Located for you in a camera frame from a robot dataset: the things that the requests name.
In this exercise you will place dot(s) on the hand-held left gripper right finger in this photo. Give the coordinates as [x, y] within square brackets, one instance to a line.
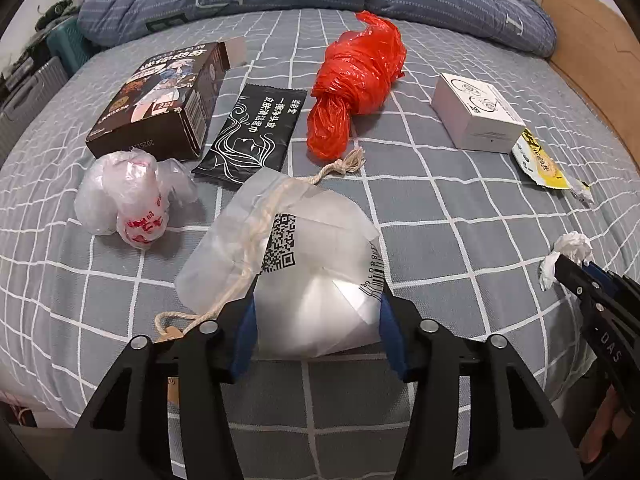
[395, 340]

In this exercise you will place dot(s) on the grey checked bedsheet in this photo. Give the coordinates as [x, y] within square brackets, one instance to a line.
[450, 210]

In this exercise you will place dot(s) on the grey suitcase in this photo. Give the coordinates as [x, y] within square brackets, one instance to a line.
[25, 95]

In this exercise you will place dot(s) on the brown printed cardboard box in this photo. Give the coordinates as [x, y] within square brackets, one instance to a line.
[150, 105]

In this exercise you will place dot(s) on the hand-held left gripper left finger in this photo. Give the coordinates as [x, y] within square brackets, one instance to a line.
[243, 345]

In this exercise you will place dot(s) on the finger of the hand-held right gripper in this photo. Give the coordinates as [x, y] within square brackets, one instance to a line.
[575, 280]
[600, 274]

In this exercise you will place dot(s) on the wooden bed frame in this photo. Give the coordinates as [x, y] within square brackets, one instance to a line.
[590, 35]

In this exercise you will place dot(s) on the yellow snack wrapper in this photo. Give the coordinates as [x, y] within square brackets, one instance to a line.
[540, 162]

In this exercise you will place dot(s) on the white red-printed plastic bag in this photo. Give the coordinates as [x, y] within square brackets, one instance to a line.
[135, 200]

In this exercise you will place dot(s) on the white tissue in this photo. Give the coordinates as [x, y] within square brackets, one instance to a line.
[570, 247]

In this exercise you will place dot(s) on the small white cardboard box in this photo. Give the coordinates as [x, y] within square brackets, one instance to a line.
[480, 110]

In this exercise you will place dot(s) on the black wet wipe packet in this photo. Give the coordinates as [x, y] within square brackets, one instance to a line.
[255, 130]

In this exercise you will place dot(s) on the person's right hand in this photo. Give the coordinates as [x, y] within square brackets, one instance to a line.
[602, 425]

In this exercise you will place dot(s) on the small crumpled foil scrap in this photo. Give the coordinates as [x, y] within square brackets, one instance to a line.
[582, 192]

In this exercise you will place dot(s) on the red plastic bag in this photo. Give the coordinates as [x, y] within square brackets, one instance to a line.
[360, 75]

